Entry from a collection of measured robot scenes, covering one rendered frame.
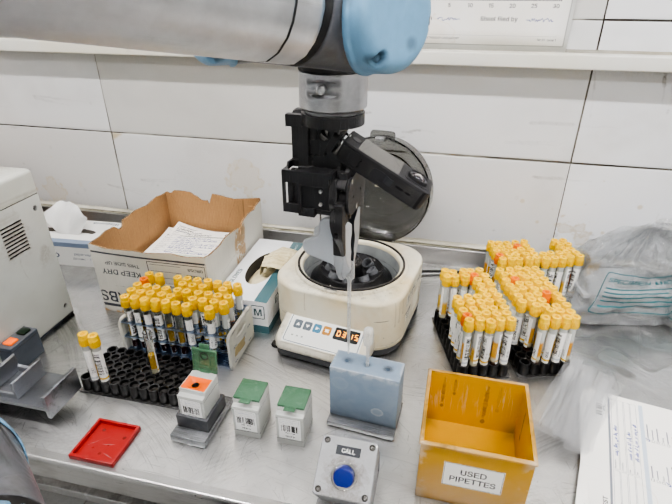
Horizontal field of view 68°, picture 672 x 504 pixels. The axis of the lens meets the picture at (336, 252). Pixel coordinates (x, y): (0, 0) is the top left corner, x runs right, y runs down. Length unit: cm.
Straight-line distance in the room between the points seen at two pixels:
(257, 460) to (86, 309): 53
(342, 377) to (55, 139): 101
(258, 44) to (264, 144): 85
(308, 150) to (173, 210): 71
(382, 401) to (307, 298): 23
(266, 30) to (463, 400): 58
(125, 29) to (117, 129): 106
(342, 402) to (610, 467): 36
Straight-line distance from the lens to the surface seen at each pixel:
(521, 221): 115
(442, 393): 75
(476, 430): 79
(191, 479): 75
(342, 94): 53
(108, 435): 83
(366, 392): 73
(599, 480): 78
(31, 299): 103
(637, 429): 87
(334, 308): 85
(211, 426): 78
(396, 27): 36
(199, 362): 77
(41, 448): 86
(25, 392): 90
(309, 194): 58
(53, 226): 136
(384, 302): 83
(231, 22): 30
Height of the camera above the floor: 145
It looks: 28 degrees down
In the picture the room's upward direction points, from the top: straight up
